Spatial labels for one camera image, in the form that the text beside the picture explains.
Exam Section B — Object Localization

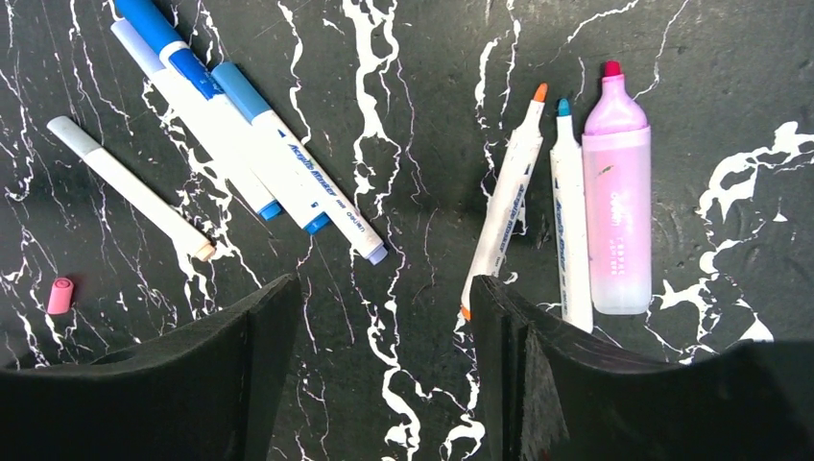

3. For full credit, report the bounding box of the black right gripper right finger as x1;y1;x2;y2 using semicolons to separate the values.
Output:
470;276;813;460

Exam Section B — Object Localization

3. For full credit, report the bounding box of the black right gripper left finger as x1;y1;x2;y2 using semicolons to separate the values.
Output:
1;275;302;460

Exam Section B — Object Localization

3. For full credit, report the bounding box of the white marker green cap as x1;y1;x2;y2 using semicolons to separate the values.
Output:
461;83;548;321

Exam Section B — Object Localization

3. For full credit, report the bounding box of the small pink marker cap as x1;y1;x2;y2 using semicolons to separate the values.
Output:
46;278;74;315

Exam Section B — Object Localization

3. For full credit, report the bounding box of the white marker pink cap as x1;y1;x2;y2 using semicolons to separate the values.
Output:
549;98;594;333

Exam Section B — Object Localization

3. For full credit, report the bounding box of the white marker dark grey cap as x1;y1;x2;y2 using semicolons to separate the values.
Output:
211;62;388;265

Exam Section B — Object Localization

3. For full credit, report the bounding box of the pink highlighter body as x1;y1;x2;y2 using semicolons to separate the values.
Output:
582;61;652;315

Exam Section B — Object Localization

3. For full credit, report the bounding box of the white marker light grey cap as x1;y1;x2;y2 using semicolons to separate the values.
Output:
46;116;215;261

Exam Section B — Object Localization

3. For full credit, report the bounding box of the white marker lavender cap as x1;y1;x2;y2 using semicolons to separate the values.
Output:
110;19;282;221

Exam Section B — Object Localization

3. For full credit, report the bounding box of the white marker dark blue cap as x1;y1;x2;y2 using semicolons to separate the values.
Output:
115;1;330;234

